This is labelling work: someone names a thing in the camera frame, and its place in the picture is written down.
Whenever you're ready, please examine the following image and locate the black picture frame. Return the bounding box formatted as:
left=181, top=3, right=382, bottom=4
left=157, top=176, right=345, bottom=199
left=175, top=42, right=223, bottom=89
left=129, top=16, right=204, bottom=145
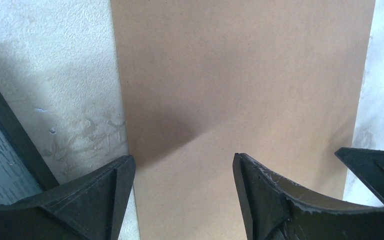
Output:
left=0, top=92, right=60, bottom=205

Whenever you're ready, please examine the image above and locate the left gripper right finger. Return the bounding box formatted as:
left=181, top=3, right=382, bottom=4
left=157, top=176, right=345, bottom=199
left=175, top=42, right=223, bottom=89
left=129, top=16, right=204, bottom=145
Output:
left=232, top=153, right=384, bottom=240

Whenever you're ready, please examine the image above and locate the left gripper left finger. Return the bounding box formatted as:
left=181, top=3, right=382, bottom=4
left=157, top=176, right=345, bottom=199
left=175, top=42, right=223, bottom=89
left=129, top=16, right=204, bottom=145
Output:
left=0, top=155, right=136, bottom=240

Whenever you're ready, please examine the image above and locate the brown backing board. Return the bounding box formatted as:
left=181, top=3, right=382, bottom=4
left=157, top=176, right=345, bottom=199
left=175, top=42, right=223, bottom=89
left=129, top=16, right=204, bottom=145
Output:
left=111, top=0, right=375, bottom=240

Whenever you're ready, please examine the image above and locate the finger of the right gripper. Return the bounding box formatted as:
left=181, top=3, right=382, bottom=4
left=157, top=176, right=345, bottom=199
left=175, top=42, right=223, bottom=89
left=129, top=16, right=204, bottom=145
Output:
left=334, top=147, right=384, bottom=204

